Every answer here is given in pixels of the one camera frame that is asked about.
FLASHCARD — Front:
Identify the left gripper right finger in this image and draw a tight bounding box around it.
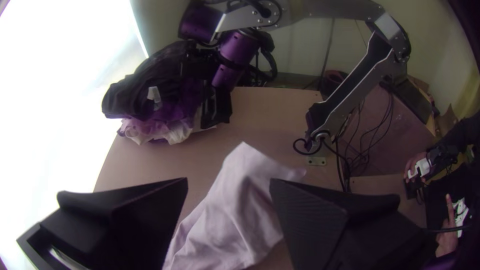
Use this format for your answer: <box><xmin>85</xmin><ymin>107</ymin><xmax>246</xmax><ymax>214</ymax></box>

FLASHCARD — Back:
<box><xmin>269</xmin><ymin>178</ymin><xmax>439</xmax><ymax>270</ymax></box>

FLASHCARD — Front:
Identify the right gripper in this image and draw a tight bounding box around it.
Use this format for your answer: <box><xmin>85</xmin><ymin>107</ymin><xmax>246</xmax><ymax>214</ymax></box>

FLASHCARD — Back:
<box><xmin>200</xmin><ymin>85</ymin><xmax>234</xmax><ymax>130</ymax></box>

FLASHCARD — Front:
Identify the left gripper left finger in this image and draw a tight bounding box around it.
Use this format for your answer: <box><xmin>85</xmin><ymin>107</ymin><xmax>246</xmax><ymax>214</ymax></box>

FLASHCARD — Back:
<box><xmin>39</xmin><ymin>177</ymin><xmax>188</xmax><ymax>270</ymax></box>

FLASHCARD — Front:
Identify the white t-shirt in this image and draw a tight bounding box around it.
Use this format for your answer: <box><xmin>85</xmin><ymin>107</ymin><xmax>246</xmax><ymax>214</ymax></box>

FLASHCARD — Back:
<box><xmin>161</xmin><ymin>141</ymin><xmax>308</xmax><ymax>270</ymax></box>

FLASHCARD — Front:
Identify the heap of clothes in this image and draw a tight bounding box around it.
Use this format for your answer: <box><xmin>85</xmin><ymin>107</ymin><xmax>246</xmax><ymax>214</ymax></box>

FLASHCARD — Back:
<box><xmin>101</xmin><ymin>39</ymin><xmax>218</xmax><ymax>146</ymax></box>

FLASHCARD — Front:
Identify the person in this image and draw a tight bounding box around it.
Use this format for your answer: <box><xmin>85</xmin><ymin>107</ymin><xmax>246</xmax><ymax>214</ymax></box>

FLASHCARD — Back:
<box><xmin>403</xmin><ymin>112</ymin><xmax>480</xmax><ymax>270</ymax></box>

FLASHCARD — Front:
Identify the black cable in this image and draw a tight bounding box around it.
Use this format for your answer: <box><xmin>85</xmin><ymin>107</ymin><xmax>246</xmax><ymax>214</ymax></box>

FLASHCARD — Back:
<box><xmin>292</xmin><ymin>137</ymin><xmax>324</xmax><ymax>157</ymax></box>

